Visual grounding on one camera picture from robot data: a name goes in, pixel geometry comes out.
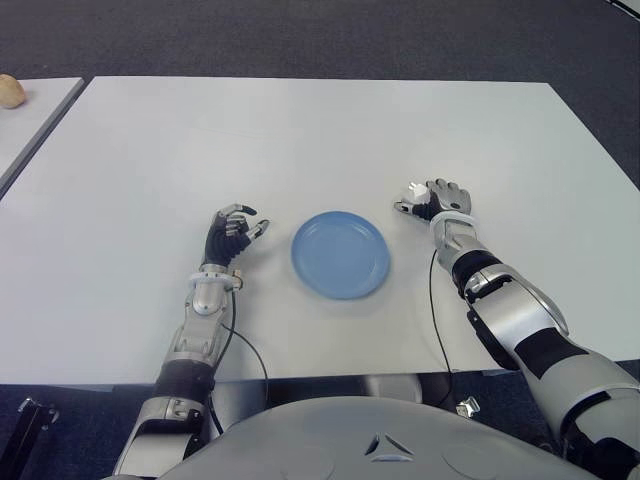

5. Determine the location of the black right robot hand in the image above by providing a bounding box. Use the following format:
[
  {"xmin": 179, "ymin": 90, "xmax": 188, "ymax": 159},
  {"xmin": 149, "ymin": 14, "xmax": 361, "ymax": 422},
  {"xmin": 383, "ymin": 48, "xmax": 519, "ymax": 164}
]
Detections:
[{"xmin": 393, "ymin": 177, "xmax": 474, "ymax": 221}]

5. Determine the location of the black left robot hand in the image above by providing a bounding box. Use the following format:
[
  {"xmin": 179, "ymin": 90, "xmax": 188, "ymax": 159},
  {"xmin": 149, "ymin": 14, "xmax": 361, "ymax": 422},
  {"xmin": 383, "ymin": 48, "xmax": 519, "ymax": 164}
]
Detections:
[{"xmin": 202, "ymin": 202, "xmax": 273, "ymax": 267}]

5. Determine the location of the blue round plate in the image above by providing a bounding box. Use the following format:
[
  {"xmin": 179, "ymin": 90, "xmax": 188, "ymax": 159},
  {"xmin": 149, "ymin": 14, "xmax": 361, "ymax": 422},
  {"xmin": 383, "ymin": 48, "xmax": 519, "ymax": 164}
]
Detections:
[{"xmin": 291, "ymin": 210, "xmax": 393, "ymax": 301}]

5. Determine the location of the grey robot torso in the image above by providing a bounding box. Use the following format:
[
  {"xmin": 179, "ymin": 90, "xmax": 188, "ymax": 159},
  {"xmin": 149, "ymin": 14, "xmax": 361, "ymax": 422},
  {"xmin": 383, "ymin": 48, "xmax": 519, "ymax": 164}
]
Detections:
[{"xmin": 164, "ymin": 397, "xmax": 601, "ymax": 480}]

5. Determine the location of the beige bread roll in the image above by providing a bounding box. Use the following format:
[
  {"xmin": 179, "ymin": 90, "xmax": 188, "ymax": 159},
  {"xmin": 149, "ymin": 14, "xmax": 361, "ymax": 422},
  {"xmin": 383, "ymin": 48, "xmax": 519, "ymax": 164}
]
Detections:
[{"xmin": 0, "ymin": 73, "xmax": 26, "ymax": 110}]

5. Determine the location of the black metal stand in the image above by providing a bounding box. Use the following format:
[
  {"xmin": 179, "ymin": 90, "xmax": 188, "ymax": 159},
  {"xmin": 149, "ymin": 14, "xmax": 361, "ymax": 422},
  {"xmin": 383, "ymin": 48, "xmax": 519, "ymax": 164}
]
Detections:
[{"xmin": 0, "ymin": 397, "xmax": 60, "ymax": 480}]

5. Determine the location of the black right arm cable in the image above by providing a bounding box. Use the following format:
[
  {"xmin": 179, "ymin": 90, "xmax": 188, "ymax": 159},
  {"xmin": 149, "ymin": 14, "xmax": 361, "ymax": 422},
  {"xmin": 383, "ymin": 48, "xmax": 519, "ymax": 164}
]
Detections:
[{"xmin": 428, "ymin": 248, "xmax": 457, "ymax": 375}]

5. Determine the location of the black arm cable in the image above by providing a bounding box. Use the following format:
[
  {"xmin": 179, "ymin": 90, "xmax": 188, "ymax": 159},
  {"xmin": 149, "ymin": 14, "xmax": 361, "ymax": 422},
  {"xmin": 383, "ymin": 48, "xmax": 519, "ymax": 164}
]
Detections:
[
  {"xmin": 209, "ymin": 288, "xmax": 270, "ymax": 432},
  {"xmin": 428, "ymin": 248, "xmax": 457, "ymax": 375}
]

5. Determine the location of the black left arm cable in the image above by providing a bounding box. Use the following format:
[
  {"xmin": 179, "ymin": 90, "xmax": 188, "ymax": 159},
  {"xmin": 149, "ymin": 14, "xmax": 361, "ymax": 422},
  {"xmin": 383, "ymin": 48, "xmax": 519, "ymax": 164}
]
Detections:
[{"xmin": 209, "ymin": 288, "xmax": 270, "ymax": 432}]

